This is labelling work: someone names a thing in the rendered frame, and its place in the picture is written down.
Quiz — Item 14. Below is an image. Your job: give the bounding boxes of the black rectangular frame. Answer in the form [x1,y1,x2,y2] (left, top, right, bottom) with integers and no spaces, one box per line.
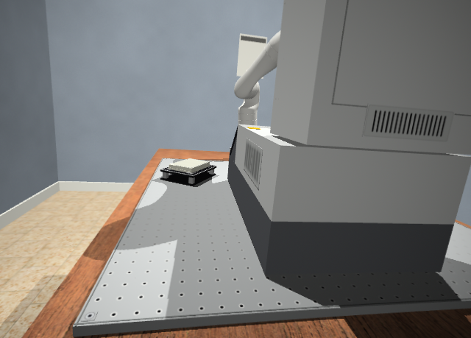
[160,165,216,186]

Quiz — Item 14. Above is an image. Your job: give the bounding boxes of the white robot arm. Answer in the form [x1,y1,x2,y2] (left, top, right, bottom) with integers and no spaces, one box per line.
[234,31,280,126]

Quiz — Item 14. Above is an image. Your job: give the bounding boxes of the cream rectangular well plate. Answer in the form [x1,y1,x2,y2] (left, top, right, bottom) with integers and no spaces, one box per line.
[169,158,210,173]

